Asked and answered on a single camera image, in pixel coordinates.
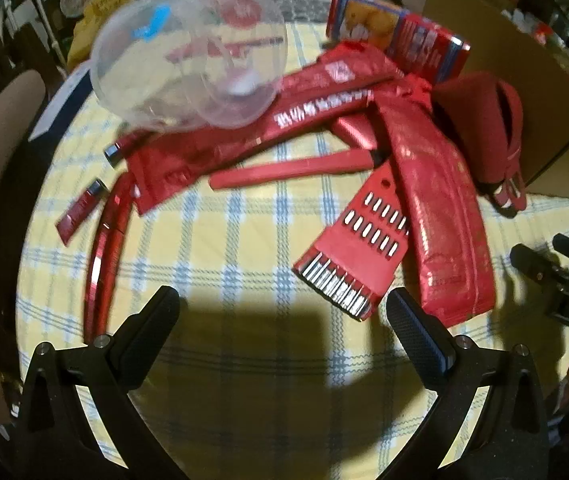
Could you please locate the red flat plastic handle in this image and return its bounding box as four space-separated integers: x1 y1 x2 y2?
331 116 381 152

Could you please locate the beige chair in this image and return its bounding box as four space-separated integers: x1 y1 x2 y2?
0 69 48 186

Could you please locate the red fabric bag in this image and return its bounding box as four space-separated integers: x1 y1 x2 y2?
432 72 529 211

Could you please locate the red blue biscuit box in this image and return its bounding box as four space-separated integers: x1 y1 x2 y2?
325 0 470 83

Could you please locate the small red stick packet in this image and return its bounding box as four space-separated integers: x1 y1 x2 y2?
55 179 110 247

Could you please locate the yellow plaid tablecloth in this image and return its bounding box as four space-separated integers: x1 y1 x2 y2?
17 0 569 480

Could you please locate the red stick handle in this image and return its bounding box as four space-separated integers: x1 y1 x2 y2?
208 150 383 192

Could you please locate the red tube with silver cap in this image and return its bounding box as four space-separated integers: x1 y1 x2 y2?
105 141 130 167

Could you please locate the grey patterned mat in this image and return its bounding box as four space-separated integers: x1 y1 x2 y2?
268 0 346 25

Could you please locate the brown cardboard box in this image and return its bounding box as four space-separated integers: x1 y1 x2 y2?
422 0 569 197

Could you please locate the red grater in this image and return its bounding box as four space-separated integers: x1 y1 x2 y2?
293 162 413 322

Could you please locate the glossy red packet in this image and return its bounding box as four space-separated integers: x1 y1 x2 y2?
372 77 497 327

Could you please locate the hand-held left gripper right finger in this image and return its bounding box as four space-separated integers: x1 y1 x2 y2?
386 287 553 480

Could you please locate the red headband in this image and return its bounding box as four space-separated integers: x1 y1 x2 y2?
83 172 136 342

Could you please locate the red packet with white lettering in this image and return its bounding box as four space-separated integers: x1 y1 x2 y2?
128 40 415 217

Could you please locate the white paper sheet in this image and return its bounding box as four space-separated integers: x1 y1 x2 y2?
28 64 96 142

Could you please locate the yellow plastic bag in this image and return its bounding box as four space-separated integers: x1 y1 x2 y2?
67 0 131 75

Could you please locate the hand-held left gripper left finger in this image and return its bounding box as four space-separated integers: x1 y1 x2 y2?
14 285 188 480

